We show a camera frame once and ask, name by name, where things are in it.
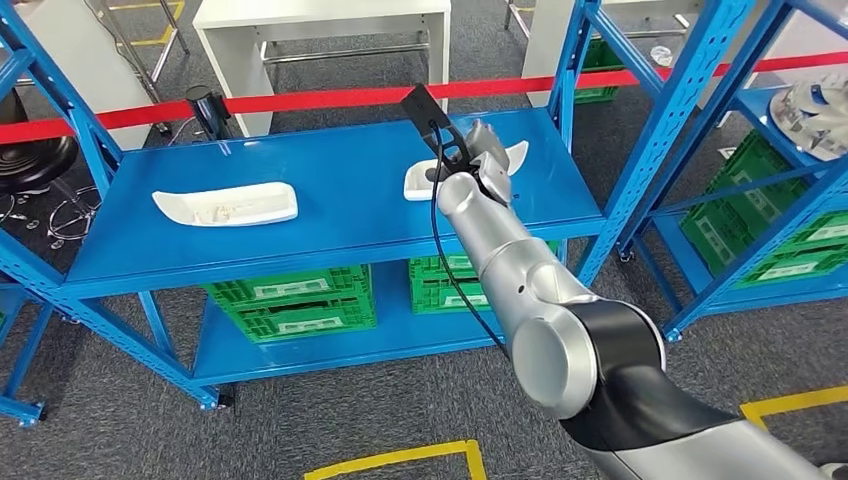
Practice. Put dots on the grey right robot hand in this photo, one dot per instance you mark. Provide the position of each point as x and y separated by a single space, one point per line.
484 139

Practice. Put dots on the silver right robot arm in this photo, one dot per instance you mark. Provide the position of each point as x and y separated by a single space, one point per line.
563 358

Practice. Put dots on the wide blue metal shelf rack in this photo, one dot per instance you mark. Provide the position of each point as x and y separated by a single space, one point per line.
331 199

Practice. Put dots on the speckled white curved plastic part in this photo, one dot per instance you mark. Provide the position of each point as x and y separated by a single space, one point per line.
225 205

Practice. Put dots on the round silver metal part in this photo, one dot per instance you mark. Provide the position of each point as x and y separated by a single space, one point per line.
815 119

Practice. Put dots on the white table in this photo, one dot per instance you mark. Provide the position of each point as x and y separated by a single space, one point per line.
536 46
318 16
815 40

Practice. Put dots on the red barrier tape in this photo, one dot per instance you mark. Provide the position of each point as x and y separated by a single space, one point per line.
331 98

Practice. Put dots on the clear crumpled plastic item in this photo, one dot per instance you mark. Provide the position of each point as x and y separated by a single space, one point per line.
662 56

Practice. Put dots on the white cabinet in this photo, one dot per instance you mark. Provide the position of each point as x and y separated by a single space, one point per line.
99 60

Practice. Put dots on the black stool chrome base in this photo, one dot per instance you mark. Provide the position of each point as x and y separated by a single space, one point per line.
33 159

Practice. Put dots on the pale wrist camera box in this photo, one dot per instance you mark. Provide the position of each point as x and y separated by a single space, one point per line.
493 179

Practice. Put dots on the black flat bracket module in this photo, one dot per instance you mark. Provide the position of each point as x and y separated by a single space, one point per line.
424 109

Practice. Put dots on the black barrier post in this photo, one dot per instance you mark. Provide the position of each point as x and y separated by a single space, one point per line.
206 112

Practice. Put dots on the chrome tube frame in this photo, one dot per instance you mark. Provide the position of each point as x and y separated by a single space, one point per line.
173 26

